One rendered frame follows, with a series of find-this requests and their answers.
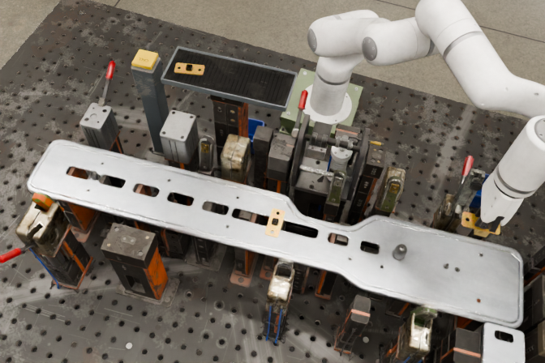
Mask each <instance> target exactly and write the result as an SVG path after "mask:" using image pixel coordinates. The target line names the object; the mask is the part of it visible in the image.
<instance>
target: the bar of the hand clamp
mask: <svg viewBox="0 0 545 363"><path fill-rule="evenodd" d="M484 179H485V171H482V170H478V168H473V169H470V171H469V172H468V174H467V176H466V179H465V180H464V181H463V183H462V185H461V188H460V190H459V191H458V193H457V195H456V197H455V199H454V200H453V203H452V209H451V212H450V213H449V215H448V216H452V214H453V212H454V210H455V208H456V207H457V205H458V204H459V205H462V208H461V213H460V214H459V219H462V213H463V212H464V211H466V210H467V208H468V207H469V205H470V203H471V202H472V200H473V198H474V196H475V195H476V193H477V191H478V190H481V189H482V188H483V184H482V183H483V180H484Z"/></svg>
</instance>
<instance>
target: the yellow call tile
mask: <svg viewBox="0 0 545 363"><path fill-rule="evenodd" d="M157 58H158V53H154V52H150V51H146V50H142V49H140V50H139V51H138V53H137V54H136V55H135V58H134V60H133V61H132V63H131V64H132V66H137V67H142V68H145V69H149V70H151V69H152V67H153V65H154V63H155V61H156V60H157Z"/></svg>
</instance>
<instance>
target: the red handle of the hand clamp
mask: <svg viewBox="0 0 545 363"><path fill-rule="evenodd" d="M473 163H474V158H473V156H468V157H466V159H465V163H464V166H463V170H462V173H461V175H462V177H461V183H460V186H459V189H460V188H461V185H462V183H463V181H464V180H465V179H466V176H467V174H468V172H469V171H470V169H472V166H473ZM461 206H462V205H459V204H458V205H457V207H456V208H455V210H454V212H455V213H457V214H460V213H461Z"/></svg>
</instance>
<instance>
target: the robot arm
mask: <svg viewBox="0 0 545 363"><path fill-rule="evenodd" d="M307 43H308V44H309V47H310V48H311V51H312V52H313V53H315V54H316V55H318V56H320V57H319V60H318V62H317V67H316V71H315V78H314V82H313V84H312V85H311V86H309V87H308V88H306V89H305V90H307V91H308V96H307V103H306V106H305V109H304V110H303V113H304V115H305V114H310V115H311V116H310V120H311V121H313V122H315V121H318V122H324V123H328V124H332V125H336V124H338V123H341V122H343V121H344V120H346V119H347V118H348V116H349V115H350V111H351V107H352V104H351V99H350V97H349V95H348V94H347V93H346V91H347V88H348V85H349V81H350V77H351V74H352V71H353V69H354V67H355V66H357V65H358V64H359V63H360V62H361V61H362V60H363V59H364V58H365V59H366V61H367V62H368V63H370V64H371V65H373V66H388V65H393V64H397V63H401V62H408V61H411V60H414V59H418V58H425V57H428V56H431V55H435V54H438V53H440V54H441V56H442V57H443V59H444V60H445V62H446V63H447V65H448V67H449V69H450V70H451V71H452V73H453V74H454V76H455V77H456V79H457V81H458V83H459V84H460V85H461V87H462V89H463V90H464V92H465V93H466V95H467V96H468V98H469V99H470V101H471V102H472V103H473V104H474V105H475V106H476V107H478V108H480V109H485V110H501V111H508V112H513V113H519V114H521V115H523V116H526V117H528V118H530V120H529V121H528V122H527V124H526V126H525V127H524V129H523V130H522V131H521V133H520V134H519V135H518V136H517V138H516V140H515V141H514V142H513V144H512V146H511V147H510V148H509V149H508V151H507V152H506V153H505V155H504V157H503V158H502V160H501V161H500V163H499V164H498V165H497V166H496V168H495V170H494V171H493V172H492V174H491V175H490V176H489V177H488V179H487V180H486V181H485V182H484V183H483V188H482V198H481V207H480V208H479V209H478V210H477V211H476V213H475V216H476V217H479V218H478V220H477V221H476V222H475V223H474V226H476V227H480V228H483V229H488V230H489V232H493V233H495V232H496V230H497V228H498V226H499V224H500V225H501V226H504V225H505V224H507V223H508V222H509V220H510V219H511V218H512V217H513V215H514V214H515V212H516V211H517V209H518V208H519V207H520V205H521V203H522V201H523V199H524V198H526V197H529V196H531V195H532V194H533V193H534V192H535V191H536V190H537V189H538V188H539V187H540V186H541V185H542V184H543V183H544V182H545V86H544V85H542V84H540V83H536V82H533V81H530V80H527V79H522V78H519V77H517V76H515V75H513V74H512V73H510V72H509V70H508V69H507V67H506V66H505V64H504V63H503V62H502V60H501V59H500V57H499V55H498V54H497V52H496V51H495V50H494V48H493V47H492V45H491V43H490V42H489V40H488V39H487V38H486V36H485V35H484V33H483V31H482V30H481V28H480V27H479V26H478V24H477V23H476V21H475V20H474V18H473V17H472V15H471V14H470V12H469V11H468V10H467V8H466V6H465V5H464V4H463V3H462V1H461V0H421V1H420V2H419V3H418V5H417V7H416V10H415V17H412V18H408V19H401V20H397V21H392V22H391V21H390V20H388V19H384V18H379V17H378V15H377V14H376V13H375V12H373V11H369V10H359V11H351V12H346V13H343V14H339V15H331V16H327V17H323V18H321V19H318V20H316V21H315V22H314V23H312V25H311V26H310V27H309V29H308V33H307Z"/></svg>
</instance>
